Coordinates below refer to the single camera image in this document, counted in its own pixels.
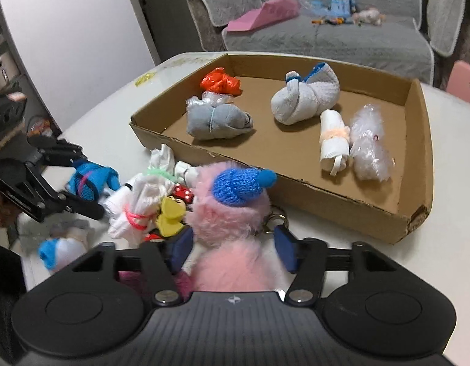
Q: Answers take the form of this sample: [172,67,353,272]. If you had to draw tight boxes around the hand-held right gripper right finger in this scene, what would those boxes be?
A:
[274,224,388,307]

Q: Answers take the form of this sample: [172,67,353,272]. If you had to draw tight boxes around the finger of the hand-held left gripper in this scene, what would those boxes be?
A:
[27,136,87,167]
[41,186,105,222]

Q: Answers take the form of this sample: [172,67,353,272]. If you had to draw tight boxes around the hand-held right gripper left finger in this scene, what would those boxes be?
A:
[73,226,194,307]

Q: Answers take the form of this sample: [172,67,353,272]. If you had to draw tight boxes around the blue pink sock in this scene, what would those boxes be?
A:
[67,160,120,202]

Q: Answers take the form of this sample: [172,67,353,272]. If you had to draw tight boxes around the yellow bow mouse toy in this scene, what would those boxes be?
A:
[145,183,195,242]

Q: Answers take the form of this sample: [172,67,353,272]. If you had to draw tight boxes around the pink plush toy blue hat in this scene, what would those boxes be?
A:
[187,162,289,294]

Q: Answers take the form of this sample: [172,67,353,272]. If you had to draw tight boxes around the white cloth bundle pink band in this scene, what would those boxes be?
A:
[105,175,175,246]

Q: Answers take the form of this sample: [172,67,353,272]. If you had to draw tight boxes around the white cloth bundle green band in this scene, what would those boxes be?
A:
[147,144,178,178]

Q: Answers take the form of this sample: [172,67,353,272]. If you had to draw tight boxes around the cardboard box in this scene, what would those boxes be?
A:
[129,53,434,245]

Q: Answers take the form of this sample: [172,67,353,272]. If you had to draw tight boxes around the white sock peach band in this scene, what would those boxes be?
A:
[319,109,352,176]

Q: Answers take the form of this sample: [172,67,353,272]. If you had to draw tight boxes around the grey sock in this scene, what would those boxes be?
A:
[186,103,254,138]

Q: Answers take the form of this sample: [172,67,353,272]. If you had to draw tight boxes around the clear plastic bag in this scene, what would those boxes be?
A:
[349,104,396,181]

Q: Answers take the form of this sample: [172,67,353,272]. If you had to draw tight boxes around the white and blue sock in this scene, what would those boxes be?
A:
[271,62,340,124]

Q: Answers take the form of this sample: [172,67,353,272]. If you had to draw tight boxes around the small clear plastic wrap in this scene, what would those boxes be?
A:
[186,91,230,109]

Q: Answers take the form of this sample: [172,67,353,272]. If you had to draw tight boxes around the orange plastic bag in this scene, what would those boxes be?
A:
[200,67,242,98]

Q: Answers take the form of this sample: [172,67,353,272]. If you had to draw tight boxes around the white desktop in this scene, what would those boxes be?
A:
[20,51,470,302]

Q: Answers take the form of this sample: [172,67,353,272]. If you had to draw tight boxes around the grey cloth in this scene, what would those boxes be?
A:
[20,219,93,252]

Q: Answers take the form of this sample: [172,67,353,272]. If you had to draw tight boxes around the magenta fluffy toy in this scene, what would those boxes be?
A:
[119,271,194,302]

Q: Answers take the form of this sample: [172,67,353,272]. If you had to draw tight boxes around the white blue sock ball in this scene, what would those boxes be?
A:
[37,232,89,271]

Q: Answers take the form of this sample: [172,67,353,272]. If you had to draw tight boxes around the small white rolled sock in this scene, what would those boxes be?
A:
[176,161,199,185]

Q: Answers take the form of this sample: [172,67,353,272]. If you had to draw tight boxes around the grey door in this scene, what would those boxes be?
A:
[128,0,209,67]

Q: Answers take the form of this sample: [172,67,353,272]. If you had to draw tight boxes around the grey sofa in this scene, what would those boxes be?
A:
[185,0,470,86]

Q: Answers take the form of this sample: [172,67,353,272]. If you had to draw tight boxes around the small orange toys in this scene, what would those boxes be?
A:
[311,16,348,26]

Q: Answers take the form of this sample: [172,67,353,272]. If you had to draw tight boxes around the pink cushion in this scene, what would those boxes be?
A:
[226,0,300,33]

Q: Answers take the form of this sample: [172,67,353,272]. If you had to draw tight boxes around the pink chair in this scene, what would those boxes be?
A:
[446,60,470,107]

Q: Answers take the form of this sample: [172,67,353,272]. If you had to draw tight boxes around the small doll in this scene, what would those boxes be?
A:
[352,8,386,27]

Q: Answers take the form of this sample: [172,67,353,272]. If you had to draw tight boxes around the blue toy set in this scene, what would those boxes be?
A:
[300,0,359,18]

